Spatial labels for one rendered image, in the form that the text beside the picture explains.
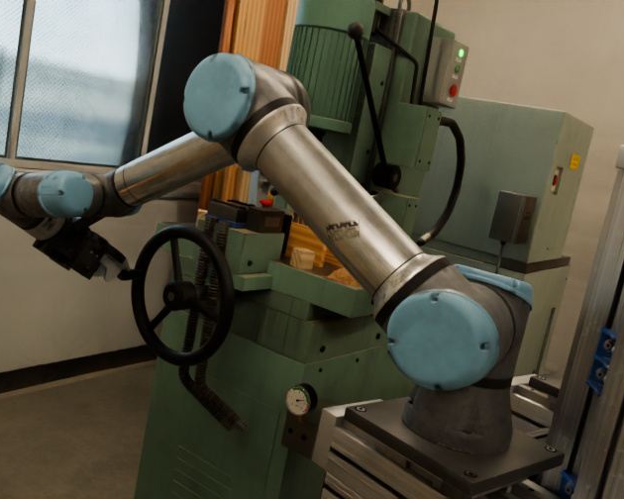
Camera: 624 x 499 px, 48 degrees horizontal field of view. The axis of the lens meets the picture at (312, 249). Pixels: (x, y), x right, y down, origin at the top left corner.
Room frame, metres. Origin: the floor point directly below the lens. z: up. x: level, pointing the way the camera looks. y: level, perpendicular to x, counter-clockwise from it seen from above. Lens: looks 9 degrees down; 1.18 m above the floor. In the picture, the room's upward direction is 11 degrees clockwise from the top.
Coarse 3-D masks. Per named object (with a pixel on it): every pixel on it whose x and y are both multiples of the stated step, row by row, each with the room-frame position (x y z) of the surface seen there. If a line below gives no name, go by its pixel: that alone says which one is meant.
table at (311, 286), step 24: (192, 264) 1.48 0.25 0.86; (288, 264) 1.47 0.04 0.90; (240, 288) 1.40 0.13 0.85; (264, 288) 1.45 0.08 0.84; (288, 288) 1.45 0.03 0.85; (312, 288) 1.41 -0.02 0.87; (336, 288) 1.38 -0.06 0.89; (360, 288) 1.37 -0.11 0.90; (336, 312) 1.37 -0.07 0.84; (360, 312) 1.38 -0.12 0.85
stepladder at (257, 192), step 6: (252, 174) 2.51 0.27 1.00; (258, 174) 2.48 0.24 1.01; (252, 180) 2.51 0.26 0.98; (258, 180) 2.48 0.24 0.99; (264, 180) 2.51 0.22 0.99; (252, 186) 2.51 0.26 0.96; (258, 186) 2.48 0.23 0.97; (264, 186) 2.51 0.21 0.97; (270, 186) 2.49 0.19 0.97; (252, 192) 2.50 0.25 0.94; (258, 192) 2.48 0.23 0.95; (264, 192) 2.51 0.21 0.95; (252, 198) 2.50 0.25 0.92; (258, 198) 2.48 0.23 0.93; (264, 198) 2.51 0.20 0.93; (258, 204) 2.48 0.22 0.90; (282, 210) 2.60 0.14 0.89; (288, 210) 2.65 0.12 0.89
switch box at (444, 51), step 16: (432, 48) 1.81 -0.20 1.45; (448, 48) 1.79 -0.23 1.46; (464, 48) 1.84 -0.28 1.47; (432, 64) 1.81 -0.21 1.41; (448, 64) 1.79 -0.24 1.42; (464, 64) 1.86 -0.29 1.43; (432, 80) 1.80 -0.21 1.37; (448, 80) 1.80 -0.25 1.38; (432, 96) 1.80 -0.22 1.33; (448, 96) 1.81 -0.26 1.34
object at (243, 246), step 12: (216, 228) 1.45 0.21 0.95; (228, 240) 1.43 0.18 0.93; (240, 240) 1.41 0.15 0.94; (252, 240) 1.43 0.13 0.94; (264, 240) 1.46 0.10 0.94; (276, 240) 1.49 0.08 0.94; (192, 252) 1.49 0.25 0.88; (228, 252) 1.43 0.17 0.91; (240, 252) 1.41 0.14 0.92; (252, 252) 1.43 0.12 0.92; (264, 252) 1.47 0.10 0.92; (276, 252) 1.50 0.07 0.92; (240, 264) 1.41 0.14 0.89; (252, 264) 1.44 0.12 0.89; (264, 264) 1.47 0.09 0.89
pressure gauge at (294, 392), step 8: (304, 384) 1.34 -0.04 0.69; (288, 392) 1.34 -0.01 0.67; (296, 392) 1.33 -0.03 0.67; (304, 392) 1.32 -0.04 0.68; (312, 392) 1.33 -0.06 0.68; (288, 400) 1.34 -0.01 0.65; (304, 400) 1.32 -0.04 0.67; (312, 400) 1.32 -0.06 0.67; (288, 408) 1.33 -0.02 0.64; (296, 408) 1.33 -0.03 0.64; (304, 408) 1.31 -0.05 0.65; (312, 408) 1.32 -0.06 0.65; (304, 416) 1.34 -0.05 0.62
